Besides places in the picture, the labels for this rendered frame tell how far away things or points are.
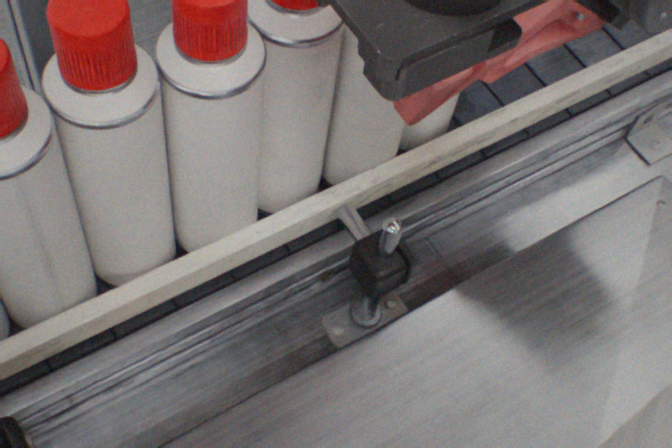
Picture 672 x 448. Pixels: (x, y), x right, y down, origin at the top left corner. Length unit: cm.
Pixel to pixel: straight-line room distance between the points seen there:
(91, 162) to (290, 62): 11
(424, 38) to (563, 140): 31
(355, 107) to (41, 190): 18
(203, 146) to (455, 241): 24
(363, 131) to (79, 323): 19
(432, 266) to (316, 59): 22
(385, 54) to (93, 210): 19
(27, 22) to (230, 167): 16
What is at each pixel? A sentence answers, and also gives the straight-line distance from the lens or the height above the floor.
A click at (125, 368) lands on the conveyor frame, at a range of 55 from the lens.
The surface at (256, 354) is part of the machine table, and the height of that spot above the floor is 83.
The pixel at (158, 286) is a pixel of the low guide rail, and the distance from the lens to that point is 50.
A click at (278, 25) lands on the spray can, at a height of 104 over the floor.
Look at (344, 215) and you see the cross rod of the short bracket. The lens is 54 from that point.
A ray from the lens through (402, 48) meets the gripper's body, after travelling 35.
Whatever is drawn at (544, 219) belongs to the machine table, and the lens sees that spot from 66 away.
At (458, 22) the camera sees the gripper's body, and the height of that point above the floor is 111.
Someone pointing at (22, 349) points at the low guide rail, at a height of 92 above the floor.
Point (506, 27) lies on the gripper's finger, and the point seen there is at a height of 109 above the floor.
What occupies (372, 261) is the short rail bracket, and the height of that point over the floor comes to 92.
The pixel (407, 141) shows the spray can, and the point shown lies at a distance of 59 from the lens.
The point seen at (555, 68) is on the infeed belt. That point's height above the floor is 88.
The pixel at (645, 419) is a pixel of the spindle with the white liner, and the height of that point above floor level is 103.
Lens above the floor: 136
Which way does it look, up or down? 58 degrees down
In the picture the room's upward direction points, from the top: 11 degrees clockwise
